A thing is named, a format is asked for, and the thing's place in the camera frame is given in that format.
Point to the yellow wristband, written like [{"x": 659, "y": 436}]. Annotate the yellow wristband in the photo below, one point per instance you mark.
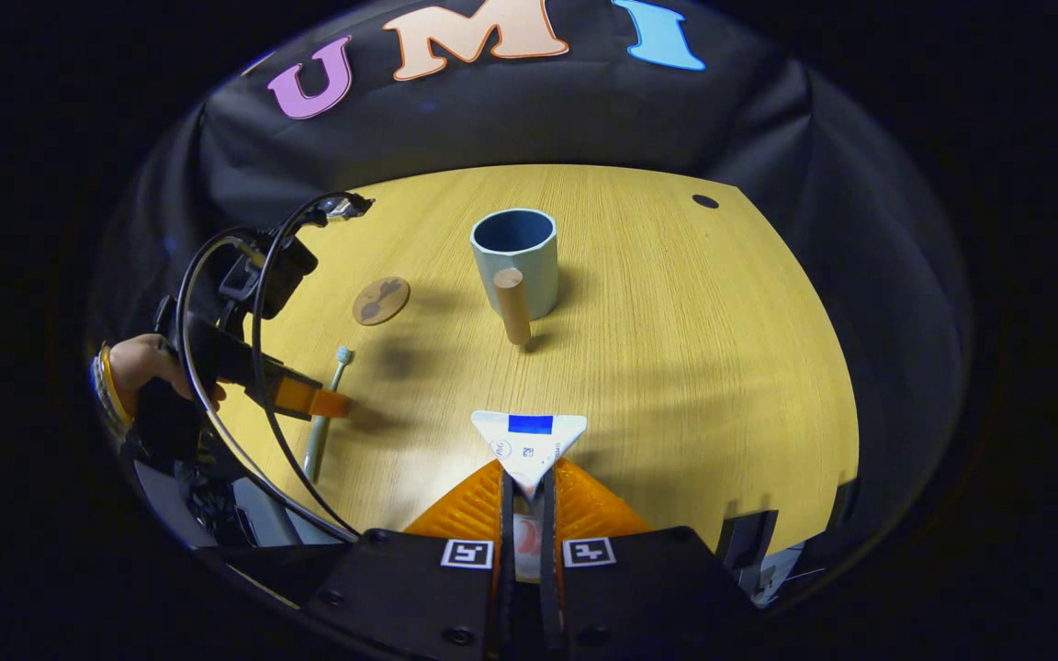
[{"x": 109, "y": 390}]

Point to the round brown coaster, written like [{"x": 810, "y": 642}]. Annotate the round brown coaster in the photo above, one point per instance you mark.
[{"x": 381, "y": 301}]

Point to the pale green toothbrush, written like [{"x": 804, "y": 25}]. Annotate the pale green toothbrush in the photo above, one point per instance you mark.
[{"x": 327, "y": 404}]

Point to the black backdrop cloth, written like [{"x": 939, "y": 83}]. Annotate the black backdrop cloth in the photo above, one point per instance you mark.
[{"x": 492, "y": 119}]

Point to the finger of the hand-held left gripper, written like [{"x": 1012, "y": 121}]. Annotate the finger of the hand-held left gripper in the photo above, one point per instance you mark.
[{"x": 318, "y": 402}]

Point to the white toothpaste tube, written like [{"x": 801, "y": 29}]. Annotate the white toothpaste tube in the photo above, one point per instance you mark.
[{"x": 529, "y": 445}]

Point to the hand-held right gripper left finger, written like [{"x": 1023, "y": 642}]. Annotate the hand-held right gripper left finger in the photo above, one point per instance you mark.
[{"x": 419, "y": 588}]

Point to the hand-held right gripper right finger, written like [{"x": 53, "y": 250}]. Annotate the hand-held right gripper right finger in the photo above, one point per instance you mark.
[{"x": 639, "y": 588}]

